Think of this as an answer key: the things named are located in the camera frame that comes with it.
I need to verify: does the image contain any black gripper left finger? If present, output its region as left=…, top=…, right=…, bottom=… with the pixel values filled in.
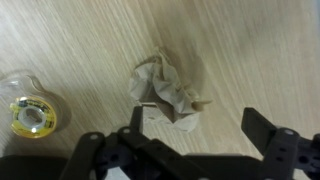
left=59, top=106, right=188, bottom=180

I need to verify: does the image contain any clear dispenser with yellow tape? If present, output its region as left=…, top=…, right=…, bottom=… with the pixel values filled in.
left=0, top=69, right=69, bottom=140

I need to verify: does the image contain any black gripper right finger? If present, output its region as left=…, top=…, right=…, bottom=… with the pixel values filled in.
left=240, top=106, right=320, bottom=180

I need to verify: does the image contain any brown paper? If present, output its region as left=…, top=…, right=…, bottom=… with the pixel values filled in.
left=128, top=45, right=213, bottom=133

